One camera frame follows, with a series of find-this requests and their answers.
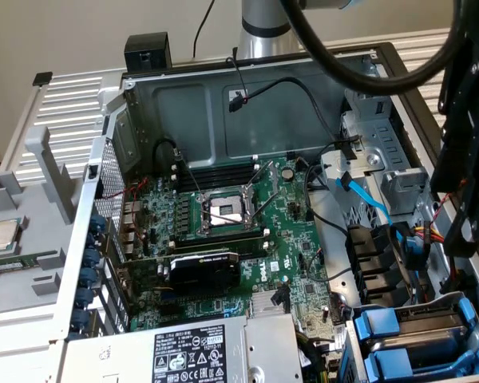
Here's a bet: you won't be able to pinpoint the open grey PC case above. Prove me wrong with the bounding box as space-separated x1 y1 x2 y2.
49 41 479 383

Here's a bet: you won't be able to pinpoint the thin black hanging cable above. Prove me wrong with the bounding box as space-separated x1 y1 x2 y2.
192 0 217 57

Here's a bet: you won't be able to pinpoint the black yellow supply wire bundle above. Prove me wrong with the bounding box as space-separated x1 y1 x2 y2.
295 330 344 383

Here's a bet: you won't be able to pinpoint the empty blue disk carrier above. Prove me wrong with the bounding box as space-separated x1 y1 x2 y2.
361 334 479 383

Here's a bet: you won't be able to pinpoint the blue card retention latch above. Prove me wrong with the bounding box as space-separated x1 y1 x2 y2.
69 213 107 332

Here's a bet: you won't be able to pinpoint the grey metal drive cage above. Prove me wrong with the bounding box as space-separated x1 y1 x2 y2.
341 85 434 219

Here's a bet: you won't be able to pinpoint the blue flat SATA wire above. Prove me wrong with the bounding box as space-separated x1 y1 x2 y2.
336 170 405 243

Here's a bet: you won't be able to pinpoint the red yellow power wire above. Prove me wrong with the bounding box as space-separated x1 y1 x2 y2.
409 222 477 297

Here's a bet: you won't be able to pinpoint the black plastic duct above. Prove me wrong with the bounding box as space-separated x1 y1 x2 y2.
345 223 410 309

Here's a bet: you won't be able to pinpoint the hard disk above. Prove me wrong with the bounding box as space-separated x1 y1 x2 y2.
353 298 478 370

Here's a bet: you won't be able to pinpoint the grey parts rack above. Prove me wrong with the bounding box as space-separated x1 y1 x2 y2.
0 126 85 316

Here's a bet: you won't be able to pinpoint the thin panel wire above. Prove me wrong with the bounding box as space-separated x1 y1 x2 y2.
301 247 354 282

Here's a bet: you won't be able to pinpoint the silver chipset heat sink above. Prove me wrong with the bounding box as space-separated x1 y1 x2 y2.
250 290 292 319

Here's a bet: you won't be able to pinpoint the green RAM stick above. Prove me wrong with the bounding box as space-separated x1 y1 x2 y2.
0 255 39 274

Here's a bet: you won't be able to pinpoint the black RAM slots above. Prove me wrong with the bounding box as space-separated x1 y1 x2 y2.
169 227 271 259
170 157 261 189

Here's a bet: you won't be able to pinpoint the grey power supply unit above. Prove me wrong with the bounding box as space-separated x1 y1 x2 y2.
63 313 304 383

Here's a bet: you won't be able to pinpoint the silver socket cover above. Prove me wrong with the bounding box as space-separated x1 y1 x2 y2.
243 159 281 219

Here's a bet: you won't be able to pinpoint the black cable with plug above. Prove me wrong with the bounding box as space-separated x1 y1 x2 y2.
227 76 362 160

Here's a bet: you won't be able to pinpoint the thin black looped wire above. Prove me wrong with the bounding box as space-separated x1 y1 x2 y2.
305 141 354 236

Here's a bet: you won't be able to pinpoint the thin metal locking lever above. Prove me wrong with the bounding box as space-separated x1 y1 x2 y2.
177 153 204 199

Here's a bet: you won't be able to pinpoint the CPU socket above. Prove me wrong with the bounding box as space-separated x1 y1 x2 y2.
195 187 264 237

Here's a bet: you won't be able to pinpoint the black switch with cable loop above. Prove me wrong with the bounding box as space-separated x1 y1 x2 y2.
153 137 187 171

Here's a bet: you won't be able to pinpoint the red black twisted wire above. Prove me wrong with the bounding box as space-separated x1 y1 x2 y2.
430 190 456 225

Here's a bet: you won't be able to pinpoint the black graphics card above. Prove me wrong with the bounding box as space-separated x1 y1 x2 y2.
117 249 243 297

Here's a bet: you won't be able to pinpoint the green motherboard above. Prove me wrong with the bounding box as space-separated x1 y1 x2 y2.
119 154 346 362

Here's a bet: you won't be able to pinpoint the blue SATA plug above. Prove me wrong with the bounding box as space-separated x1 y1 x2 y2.
394 231 430 273

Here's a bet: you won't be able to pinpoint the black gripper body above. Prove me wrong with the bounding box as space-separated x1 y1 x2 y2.
429 39 479 259

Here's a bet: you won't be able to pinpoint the silver CPU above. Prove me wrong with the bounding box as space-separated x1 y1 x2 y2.
0 217 28 255

